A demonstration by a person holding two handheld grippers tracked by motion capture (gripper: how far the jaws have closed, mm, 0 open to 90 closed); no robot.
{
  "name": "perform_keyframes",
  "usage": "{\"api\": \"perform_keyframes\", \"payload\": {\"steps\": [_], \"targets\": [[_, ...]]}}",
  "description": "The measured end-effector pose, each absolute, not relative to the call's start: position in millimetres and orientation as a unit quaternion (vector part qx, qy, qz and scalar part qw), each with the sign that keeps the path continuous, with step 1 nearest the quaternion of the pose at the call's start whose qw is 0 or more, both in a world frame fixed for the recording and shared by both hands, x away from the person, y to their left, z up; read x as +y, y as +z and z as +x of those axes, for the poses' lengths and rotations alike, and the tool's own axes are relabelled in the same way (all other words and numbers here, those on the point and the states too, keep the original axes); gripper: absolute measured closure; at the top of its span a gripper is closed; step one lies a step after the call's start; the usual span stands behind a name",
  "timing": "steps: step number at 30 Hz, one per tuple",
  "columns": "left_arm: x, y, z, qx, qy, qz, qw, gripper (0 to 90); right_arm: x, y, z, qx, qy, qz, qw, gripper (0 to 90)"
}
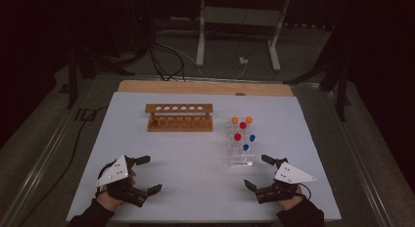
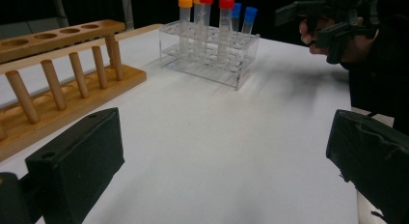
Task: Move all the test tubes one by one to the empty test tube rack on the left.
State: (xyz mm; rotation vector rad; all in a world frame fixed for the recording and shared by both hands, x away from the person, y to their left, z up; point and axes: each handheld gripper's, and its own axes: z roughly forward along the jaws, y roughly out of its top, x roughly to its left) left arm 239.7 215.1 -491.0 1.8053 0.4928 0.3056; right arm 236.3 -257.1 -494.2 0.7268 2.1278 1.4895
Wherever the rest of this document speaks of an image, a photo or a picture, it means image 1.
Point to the white plug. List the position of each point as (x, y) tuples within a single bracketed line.
[(243, 60)]

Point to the person's left hand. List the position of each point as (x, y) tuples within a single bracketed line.
[(109, 202)]

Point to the red-capped test tube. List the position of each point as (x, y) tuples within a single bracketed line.
[(242, 125), (237, 136)]

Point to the clear acrylic test tube rack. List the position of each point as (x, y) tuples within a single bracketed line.
[(240, 158)]

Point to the person's right hand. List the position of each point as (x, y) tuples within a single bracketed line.
[(290, 203)]

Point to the wooden table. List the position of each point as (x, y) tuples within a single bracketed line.
[(195, 87)]

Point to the white table mat board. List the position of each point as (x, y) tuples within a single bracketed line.
[(195, 174)]

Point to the dark equipment with red light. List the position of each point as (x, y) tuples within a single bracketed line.
[(142, 21)]

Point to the black tripod stand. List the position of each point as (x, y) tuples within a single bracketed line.
[(341, 90), (72, 80)]

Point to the orange-capped test tube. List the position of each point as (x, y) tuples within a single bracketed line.
[(234, 120), (248, 119)]

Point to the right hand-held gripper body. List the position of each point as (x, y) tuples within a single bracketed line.
[(292, 174)]

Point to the grey metal stand frame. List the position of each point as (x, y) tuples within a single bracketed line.
[(241, 16)]

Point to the aluminium frame rail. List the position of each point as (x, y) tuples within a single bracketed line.
[(362, 174), (39, 168)]

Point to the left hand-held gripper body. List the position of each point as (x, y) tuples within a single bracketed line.
[(114, 173)]

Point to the blue-capped test tube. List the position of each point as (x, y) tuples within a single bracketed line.
[(252, 138), (245, 147)]

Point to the wooden test tube rack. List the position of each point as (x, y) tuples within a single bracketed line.
[(179, 124)]

